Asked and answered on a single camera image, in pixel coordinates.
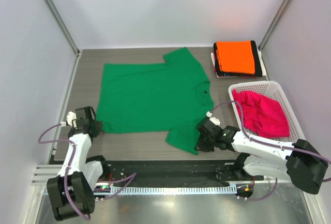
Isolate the green t-shirt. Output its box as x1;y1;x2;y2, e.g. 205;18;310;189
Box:
96;47;214;154

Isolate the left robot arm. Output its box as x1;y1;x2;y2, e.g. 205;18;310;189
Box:
47;106;110;221

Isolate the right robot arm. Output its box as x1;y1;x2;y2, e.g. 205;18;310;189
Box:
195;116;328;195

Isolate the pink t-shirt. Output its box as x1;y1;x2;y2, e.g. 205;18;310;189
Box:
232;89;290;139

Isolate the white plastic basket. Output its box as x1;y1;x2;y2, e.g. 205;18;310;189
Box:
228;81;305;143

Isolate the folded black t-shirt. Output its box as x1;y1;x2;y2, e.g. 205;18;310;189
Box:
213;40;263;77

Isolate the folded orange t-shirt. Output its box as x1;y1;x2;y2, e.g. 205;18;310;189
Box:
216;41;255;74

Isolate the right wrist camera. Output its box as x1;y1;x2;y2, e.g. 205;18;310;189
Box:
206;111;220;126

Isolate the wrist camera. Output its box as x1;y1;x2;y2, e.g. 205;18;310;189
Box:
206;111;220;126
60;111;77;128

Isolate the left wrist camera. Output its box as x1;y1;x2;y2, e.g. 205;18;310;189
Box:
60;111;77;128

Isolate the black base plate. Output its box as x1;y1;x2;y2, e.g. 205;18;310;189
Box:
105;160;263;188

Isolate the white slotted cable duct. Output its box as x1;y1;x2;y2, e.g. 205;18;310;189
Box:
94;184;237;196

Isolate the left aluminium frame post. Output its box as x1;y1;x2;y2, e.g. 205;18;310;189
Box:
44;0;80;56

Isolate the aluminium frame post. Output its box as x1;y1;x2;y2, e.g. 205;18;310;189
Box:
259;0;292;51
44;0;80;56

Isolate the right aluminium frame post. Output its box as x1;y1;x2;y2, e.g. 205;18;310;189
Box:
259;0;292;51

